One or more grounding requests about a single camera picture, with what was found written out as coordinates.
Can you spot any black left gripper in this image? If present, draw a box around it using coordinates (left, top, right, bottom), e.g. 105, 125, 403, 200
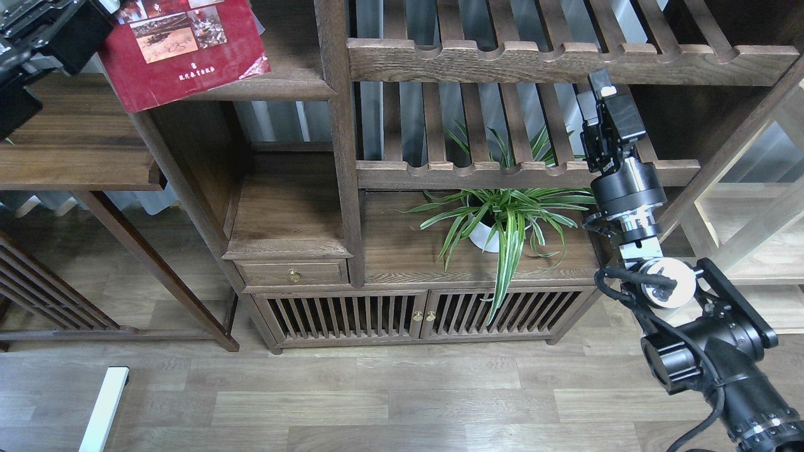
1, 1, 117, 85

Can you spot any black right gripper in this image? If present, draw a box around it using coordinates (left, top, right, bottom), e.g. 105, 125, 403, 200
577, 69, 667, 232

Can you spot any red cover book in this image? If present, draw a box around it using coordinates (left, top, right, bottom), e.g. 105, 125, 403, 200
99, 1, 271, 112

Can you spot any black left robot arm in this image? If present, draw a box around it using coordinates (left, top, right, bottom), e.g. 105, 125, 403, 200
1, 1, 121, 139

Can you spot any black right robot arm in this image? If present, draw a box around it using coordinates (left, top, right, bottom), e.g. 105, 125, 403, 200
577, 70, 803, 451

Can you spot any green spider plant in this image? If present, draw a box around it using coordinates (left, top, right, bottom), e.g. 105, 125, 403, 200
398, 121, 597, 326

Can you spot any white plant pot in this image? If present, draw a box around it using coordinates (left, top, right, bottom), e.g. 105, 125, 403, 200
460, 189, 531, 258

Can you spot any dark wooden bookshelf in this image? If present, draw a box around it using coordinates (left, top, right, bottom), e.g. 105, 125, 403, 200
131, 1, 802, 353

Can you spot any white metal base leg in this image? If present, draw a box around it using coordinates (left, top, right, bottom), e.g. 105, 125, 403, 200
78, 366, 130, 451

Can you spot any light wooden shelf frame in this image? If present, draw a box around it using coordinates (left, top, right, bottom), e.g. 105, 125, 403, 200
680, 82, 803, 334

